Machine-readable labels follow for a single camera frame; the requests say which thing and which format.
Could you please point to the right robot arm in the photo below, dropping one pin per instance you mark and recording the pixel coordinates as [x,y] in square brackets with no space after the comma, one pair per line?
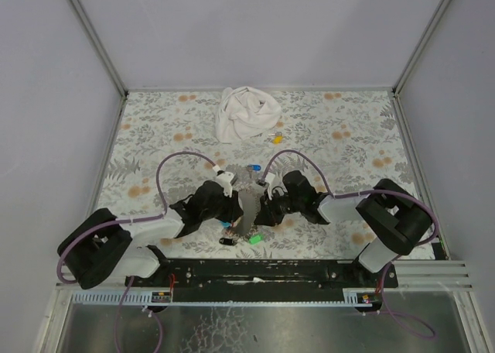
[398,220]

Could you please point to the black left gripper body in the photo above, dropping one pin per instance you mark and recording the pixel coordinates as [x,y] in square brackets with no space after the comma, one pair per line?
[233,207]

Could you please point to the white slotted cable duct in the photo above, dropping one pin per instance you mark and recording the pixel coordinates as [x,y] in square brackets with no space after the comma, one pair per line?
[114,297]

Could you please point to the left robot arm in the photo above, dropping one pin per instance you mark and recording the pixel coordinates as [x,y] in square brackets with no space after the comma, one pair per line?
[104,245]

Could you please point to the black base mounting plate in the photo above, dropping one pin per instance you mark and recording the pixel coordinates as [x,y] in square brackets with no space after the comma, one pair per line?
[258,281]

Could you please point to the key with green tag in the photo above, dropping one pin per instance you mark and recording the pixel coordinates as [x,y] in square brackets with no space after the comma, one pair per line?
[255,239]

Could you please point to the key with blue tag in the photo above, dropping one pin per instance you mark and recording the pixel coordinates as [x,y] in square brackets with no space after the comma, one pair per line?
[253,167]

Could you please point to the blue keyring holder with rings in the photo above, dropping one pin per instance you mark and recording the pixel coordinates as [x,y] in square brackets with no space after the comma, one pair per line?
[250,203]

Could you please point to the key with black tag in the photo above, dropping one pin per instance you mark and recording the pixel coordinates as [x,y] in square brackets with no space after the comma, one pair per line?
[228,241]

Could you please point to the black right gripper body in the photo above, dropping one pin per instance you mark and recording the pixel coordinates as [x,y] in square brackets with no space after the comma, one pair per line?
[266,208]

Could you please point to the key with yellow tag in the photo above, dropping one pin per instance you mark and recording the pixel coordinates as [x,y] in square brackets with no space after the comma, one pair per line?
[276,138]

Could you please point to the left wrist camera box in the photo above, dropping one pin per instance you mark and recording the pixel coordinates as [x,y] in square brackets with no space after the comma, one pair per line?
[226,180]

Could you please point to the crumpled white cloth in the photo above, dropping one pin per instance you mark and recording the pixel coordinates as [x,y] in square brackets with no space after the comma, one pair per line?
[245,112]

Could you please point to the floral patterned table mat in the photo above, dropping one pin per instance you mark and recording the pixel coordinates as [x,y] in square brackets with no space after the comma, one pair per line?
[343,141]

